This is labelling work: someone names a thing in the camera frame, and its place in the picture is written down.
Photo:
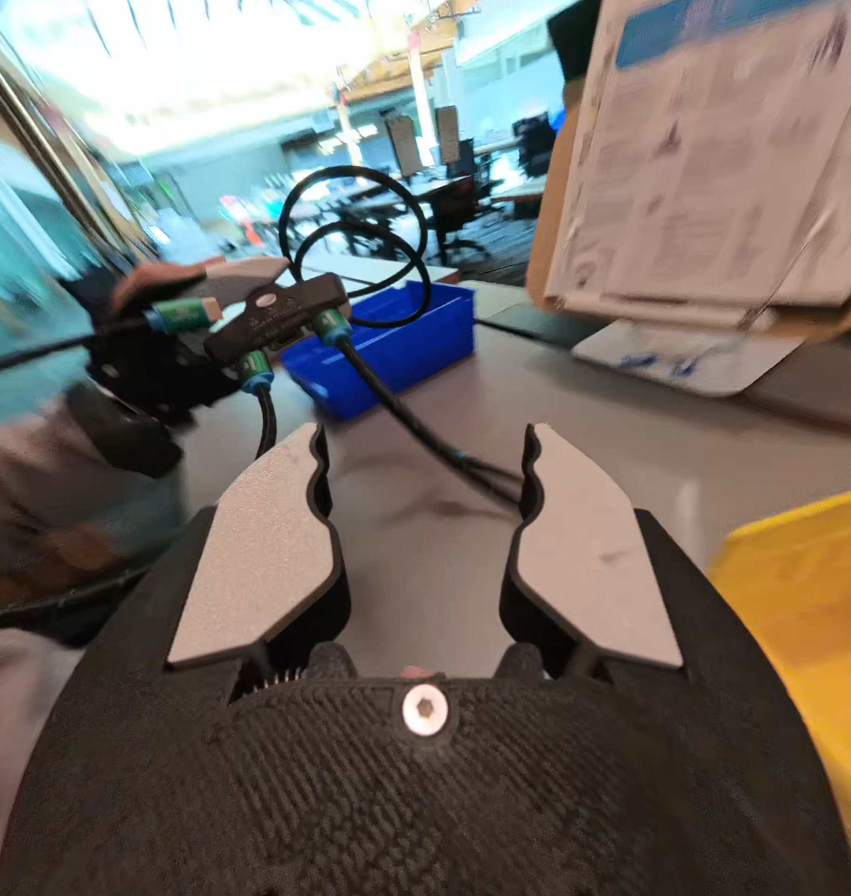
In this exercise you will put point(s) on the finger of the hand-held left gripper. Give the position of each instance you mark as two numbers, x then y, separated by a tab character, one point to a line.
247	274

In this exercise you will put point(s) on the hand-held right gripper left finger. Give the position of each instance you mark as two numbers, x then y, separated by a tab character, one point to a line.
257	560

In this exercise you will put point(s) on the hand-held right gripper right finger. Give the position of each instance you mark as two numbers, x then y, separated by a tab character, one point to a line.
586	560

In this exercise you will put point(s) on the black switch hub box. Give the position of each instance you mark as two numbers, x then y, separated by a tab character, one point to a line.
278	318

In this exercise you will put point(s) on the person's left forearm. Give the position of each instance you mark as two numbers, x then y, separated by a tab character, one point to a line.
33	476

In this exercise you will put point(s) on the blue plastic bin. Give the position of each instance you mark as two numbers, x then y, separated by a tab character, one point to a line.
397	364

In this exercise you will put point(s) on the black office chair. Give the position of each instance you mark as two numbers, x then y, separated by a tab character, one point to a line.
460	203

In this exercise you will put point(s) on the yellow plastic bin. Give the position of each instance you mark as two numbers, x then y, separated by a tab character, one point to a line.
810	595

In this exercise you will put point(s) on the white card with blue marks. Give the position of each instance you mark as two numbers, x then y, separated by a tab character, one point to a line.
712	371

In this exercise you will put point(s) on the wooden clipboard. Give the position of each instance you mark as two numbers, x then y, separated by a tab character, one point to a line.
548	231

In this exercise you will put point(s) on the printed paper sheets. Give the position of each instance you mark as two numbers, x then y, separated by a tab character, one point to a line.
712	175

